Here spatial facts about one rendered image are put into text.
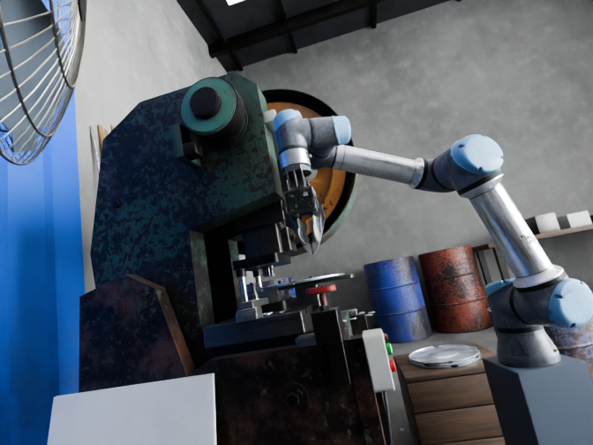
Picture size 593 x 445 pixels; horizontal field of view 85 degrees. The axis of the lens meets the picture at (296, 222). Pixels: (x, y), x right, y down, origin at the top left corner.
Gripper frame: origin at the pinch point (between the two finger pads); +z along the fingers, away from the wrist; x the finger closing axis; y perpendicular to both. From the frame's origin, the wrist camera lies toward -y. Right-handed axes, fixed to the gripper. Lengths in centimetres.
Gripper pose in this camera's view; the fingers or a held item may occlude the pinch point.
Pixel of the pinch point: (312, 249)
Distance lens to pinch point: 80.1
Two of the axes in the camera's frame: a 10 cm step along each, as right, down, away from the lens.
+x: 9.6, -2.1, -1.8
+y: -2.1, -1.6, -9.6
